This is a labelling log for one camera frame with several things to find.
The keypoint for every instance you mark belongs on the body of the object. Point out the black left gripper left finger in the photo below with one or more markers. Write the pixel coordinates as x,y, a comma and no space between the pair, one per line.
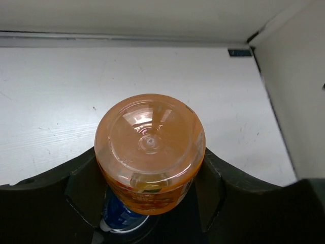
61,205

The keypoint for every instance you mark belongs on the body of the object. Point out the dark blue plastic bin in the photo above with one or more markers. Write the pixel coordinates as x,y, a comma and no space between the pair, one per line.
162,228

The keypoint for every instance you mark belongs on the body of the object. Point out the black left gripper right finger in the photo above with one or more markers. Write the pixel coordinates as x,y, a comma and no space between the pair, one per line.
209,180

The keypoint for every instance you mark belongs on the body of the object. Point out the blue label plastic bottle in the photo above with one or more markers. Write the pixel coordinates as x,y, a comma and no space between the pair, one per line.
117,218

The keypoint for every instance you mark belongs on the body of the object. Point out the orange juice plastic bottle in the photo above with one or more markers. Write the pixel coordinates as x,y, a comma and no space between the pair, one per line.
149,149

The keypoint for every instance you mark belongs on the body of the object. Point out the aluminium table frame rail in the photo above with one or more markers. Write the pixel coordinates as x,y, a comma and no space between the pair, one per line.
41,39

